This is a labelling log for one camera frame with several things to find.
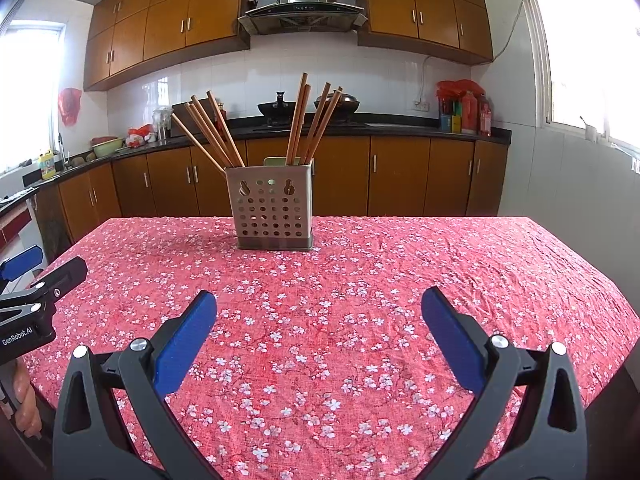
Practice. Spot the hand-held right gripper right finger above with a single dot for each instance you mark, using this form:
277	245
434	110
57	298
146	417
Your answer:
452	340

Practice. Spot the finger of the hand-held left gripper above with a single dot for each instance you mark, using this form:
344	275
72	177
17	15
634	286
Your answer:
22	262
60	282

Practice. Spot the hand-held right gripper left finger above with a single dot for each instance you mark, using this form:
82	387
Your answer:
185	345

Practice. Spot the perforated metal utensil holder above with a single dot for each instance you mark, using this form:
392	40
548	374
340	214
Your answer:
270	210

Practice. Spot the person's left hand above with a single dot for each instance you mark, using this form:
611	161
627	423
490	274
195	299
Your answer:
27	400

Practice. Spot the yellow dish soap bottle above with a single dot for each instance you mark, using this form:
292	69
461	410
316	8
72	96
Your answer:
48	166

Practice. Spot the red floral tablecloth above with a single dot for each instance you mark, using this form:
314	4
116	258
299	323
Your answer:
350	310

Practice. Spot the sink faucet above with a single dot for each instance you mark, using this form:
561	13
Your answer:
62	152

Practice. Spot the green basin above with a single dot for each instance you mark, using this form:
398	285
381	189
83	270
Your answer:
107	147

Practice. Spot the hanging red plastic bag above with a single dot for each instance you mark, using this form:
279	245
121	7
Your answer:
70	107

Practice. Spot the red and white bag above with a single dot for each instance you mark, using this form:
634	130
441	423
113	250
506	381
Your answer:
140	136

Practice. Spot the small window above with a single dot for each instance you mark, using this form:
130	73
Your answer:
30	95

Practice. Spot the wooden base cabinets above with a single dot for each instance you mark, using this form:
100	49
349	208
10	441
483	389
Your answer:
400	175

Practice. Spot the clear glass jar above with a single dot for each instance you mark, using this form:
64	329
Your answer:
162	125

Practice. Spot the brown cutting board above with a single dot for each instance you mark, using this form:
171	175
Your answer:
181	120

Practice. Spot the dark kitchen countertop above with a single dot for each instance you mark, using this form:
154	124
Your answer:
400	129

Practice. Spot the colourful boxes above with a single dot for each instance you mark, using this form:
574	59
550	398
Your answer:
450	119

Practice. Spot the red bottles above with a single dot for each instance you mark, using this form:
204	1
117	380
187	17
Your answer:
470	115

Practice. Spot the small red bottle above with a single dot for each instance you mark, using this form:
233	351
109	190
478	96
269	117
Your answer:
220	119

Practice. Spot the small cup on windowsill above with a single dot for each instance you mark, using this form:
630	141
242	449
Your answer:
591	134

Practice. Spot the red bag on counter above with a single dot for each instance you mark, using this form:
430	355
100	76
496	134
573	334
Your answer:
457	87

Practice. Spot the black wok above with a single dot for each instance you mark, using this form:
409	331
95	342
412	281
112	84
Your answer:
276	109

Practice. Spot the wok with lid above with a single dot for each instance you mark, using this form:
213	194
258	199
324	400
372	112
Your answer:
345	105

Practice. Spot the large window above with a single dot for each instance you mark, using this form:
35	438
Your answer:
590	60

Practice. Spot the steel range hood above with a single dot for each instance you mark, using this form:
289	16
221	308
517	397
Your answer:
302	7

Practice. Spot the wall socket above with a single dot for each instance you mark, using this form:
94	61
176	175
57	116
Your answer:
422	106

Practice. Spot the long wooden wall cabinet row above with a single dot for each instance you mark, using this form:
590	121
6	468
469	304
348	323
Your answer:
165	25

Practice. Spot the short wooden wall cabinet row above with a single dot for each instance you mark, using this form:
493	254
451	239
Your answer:
425	10

